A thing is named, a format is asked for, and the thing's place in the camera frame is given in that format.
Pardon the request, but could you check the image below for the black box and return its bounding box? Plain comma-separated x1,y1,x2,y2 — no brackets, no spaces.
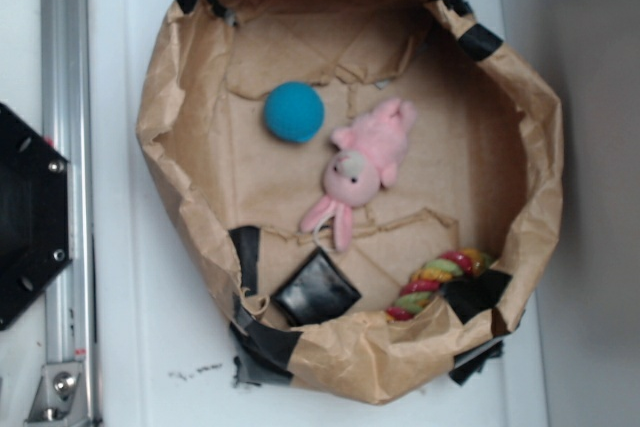
271,248,361,326

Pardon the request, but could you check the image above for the brown paper bag bin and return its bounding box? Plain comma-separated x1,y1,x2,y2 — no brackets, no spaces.
136,0,563,404

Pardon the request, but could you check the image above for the pink plush bunny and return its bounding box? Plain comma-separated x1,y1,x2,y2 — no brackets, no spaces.
299,98,417,252

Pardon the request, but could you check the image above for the blue foam ball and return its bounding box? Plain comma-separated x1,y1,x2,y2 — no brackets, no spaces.
264,82,325,143

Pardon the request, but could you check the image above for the black mounting plate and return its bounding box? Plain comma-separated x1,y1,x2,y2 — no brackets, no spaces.
1,105,71,330

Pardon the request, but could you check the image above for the colourful rope toy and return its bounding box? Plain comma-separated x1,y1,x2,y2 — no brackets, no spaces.
385,248,495,323

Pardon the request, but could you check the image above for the aluminium extrusion rail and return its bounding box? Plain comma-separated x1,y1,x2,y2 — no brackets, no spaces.
41,0,102,426

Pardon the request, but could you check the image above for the metal corner bracket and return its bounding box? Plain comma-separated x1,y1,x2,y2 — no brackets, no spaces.
23,361,95,427

